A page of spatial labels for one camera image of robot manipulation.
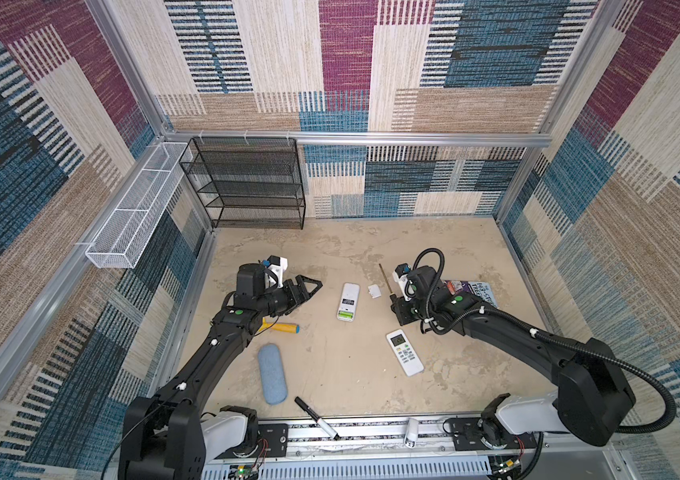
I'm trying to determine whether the white cylinder on rail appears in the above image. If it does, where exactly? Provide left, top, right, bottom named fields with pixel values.
left=404, top=417, right=419, bottom=449

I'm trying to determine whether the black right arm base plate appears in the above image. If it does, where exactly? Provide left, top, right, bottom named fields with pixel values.
left=442, top=417, right=538, bottom=451

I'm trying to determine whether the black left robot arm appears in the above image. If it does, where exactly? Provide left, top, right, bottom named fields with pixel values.
left=114, top=257, right=322, bottom=479

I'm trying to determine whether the black wire mesh shelf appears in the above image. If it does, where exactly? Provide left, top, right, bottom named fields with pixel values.
left=180, top=137, right=307, bottom=229

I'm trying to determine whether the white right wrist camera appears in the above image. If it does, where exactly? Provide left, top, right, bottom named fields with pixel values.
left=393, top=263, right=415, bottom=301

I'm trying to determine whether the aluminium front rail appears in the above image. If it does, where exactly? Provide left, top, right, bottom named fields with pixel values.
left=117, top=410, right=617, bottom=463

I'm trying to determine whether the white remote with red buttons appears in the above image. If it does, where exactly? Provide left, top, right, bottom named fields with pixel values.
left=336, top=283, right=360, bottom=322

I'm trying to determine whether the blue grey glasses case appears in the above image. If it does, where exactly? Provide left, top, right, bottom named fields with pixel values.
left=257, top=343, right=288, bottom=405

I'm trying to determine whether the yellow scraper with blue tip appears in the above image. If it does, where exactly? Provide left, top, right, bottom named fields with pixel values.
left=256, top=318, right=300, bottom=335

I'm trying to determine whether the black marker pen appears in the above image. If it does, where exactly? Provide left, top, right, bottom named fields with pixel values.
left=294, top=396, right=341, bottom=441

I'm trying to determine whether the black yellow screwdriver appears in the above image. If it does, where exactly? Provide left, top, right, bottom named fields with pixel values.
left=378, top=263, right=395, bottom=298

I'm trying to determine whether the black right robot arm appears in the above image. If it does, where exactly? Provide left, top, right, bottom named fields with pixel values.
left=391, top=264, right=636, bottom=446

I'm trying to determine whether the black corrugated cable conduit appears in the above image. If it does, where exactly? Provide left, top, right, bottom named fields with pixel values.
left=402, top=247, right=677, bottom=436

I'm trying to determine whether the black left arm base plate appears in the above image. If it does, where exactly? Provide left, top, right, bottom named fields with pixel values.
left=206, top=423, right=289, bottom=463

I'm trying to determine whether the white wire mesh basket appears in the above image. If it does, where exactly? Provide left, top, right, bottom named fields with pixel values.
left=85, top=142, right=188, bottom=269

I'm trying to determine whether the white air conditioner remote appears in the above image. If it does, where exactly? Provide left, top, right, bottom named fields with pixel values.
left=386, top=329, right=424, bottom=377

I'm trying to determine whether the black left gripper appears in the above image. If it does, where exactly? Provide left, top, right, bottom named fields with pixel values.
left=255, top=276, right=320, bottom=319

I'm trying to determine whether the white battery cover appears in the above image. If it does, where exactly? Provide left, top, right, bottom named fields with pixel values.
left=368, top=284, right=382, bottom=299

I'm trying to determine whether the colourful magazine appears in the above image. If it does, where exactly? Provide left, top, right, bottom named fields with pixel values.
left=446, top=280, right=497, bottom=309

